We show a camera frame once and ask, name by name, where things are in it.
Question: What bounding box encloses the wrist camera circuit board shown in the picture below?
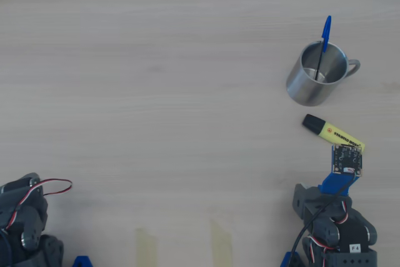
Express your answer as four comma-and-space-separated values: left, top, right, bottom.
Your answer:
331, 143, 366, 178

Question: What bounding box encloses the blue ballpoint pen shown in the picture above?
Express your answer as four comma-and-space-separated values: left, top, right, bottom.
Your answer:
314, 15, 332, 81

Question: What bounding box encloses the black camera cable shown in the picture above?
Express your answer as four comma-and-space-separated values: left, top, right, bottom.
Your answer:
287, 173, 359, 267

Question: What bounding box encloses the blue printed base clamp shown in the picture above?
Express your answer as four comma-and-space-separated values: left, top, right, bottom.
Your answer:
72, 256, 94, 267
279, 251, 303, 267

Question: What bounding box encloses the long clear tape strip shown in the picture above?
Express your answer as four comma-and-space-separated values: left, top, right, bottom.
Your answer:
209, 218, 234, 267

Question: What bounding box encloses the red white black servo wire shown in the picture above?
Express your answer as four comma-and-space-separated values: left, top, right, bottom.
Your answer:
6, 179, 73, 230

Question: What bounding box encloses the silver metal cup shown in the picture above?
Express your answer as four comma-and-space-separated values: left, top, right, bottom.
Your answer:
285, 41, 362, 108

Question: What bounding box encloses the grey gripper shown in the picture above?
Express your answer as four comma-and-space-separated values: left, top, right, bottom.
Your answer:
292, 183, 320, 218

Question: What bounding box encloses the short clear tape strip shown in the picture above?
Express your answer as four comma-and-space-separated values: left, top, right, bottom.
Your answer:
135, 228, 158, 267

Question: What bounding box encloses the yellow highlighter with black cap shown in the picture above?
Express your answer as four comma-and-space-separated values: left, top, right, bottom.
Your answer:
301, 113, 366, 153

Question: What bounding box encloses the blue printed camera mount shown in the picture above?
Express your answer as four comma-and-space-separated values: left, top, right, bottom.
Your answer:
317, 171, 360, 198

